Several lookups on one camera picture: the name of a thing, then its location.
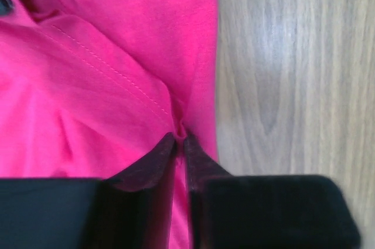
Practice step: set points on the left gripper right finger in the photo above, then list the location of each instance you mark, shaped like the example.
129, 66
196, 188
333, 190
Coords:
268, 211

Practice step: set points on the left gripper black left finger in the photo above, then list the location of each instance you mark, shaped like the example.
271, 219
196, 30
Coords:
132, 209

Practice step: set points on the pink t shirt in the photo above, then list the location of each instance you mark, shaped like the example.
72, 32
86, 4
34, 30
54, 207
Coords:
88, 87

